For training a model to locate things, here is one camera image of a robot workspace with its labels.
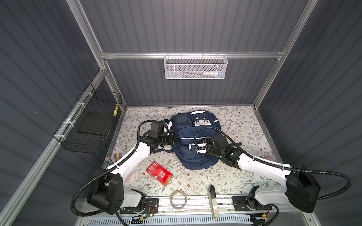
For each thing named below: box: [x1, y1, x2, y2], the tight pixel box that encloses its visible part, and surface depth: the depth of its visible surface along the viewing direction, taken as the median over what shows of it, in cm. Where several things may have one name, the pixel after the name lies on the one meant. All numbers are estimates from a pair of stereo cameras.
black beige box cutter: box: [207, 185, 219, 219], surface depth 74 cm
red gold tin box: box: [146, 161, 173, 187], surface depth 86 cm
